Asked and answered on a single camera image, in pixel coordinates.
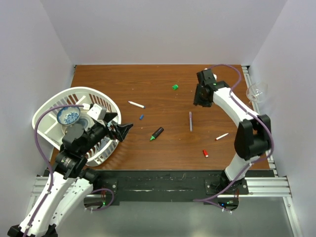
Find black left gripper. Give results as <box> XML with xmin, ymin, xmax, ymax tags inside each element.
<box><xmin>79</xmin><ymin>112</ymin><xmax>132</xmax><ymax>154</ymax></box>

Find purple marker pen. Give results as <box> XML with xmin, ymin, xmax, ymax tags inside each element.
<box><xmin>189</xmin><ymin>111</ymin><xmax>193</xmax><ymax>132</ymax></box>

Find black green highlighter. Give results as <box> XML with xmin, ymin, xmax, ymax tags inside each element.
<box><xmin>150</xmin><ymin>127</ymin><xmax>164</xmax><ymax>141</ymax></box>

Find white red-tipped marker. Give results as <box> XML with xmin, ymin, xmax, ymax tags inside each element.
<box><xmin>215</xmin><ymin>133</ymin><xmax>229</xmax><ymax>141</ymax></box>

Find red pen cap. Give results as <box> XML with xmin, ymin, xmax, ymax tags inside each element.
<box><xmin>202</xmin><ymin>149</ymin><xmax>209</xmax><ymax>158</ymax></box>

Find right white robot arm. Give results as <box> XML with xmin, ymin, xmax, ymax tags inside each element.
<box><xmin>194</xmin><ymin>69</ymin><xmax>273</xmax><ymax>194</ymax></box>

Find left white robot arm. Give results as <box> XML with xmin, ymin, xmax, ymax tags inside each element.
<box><xmin>7</xmin><ymin>122</ymin><xmax>133</xmax><ymax>237</ymax></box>

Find stacked ceramic plates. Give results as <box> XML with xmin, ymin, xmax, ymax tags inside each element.
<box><xmin>75</xmin><ymin>115</ymin><xmax>95</xmax><ymax>131</ymax></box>

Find white blue-tipped marker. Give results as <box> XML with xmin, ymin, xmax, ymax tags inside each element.
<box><xmin>128</xmin><ymin>101</ymin><xmax>146</xmax><ymax>109</ymax></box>

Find blue white ceramic bowl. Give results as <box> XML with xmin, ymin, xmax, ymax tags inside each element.
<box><xmin>56</xmin><ymin>106</ymin><xmax>81</xmax><ymax>126</ymax></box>

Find white plastic basket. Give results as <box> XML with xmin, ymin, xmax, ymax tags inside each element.
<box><xmin>32</xmin><ymin>86</ymin><xmax>121</xmax><ymax>167</ymax></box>

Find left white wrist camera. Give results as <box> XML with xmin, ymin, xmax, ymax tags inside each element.
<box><xmin>87</xmin><ymin>104</ymin><xmax>107</xmax><ymax>120</ymax></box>

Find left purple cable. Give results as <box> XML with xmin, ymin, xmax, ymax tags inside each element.
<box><xmin>22</xmin><ymin>104</ymin><xmax>91</xmax><ymax>237</ymax></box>

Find purple cable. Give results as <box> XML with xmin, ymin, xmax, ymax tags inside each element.
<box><xmin>22</xmin><ymin>104</ymin><xmax>91</xmax><ymax>237</ymax></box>
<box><xmin>192</xmin><ymin>64</ymin><xmax>276</xmax><ymax>208</ymax></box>

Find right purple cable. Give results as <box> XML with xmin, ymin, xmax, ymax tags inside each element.
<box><xmin>192</xmin><ymin>64</ymin><xmax>276</xmax><ymax>208</ymax></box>

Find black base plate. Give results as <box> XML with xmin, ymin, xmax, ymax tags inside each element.
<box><xmin>43</xmin><ymin>169</ymin><xmax>276</xmax><ymax>207</ymax></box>

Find aluminium frame rail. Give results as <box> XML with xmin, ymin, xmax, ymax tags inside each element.
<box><xmin>26</xmin><ymin>176</ymin><xmax>292</xmax><ymax>213</ymax></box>

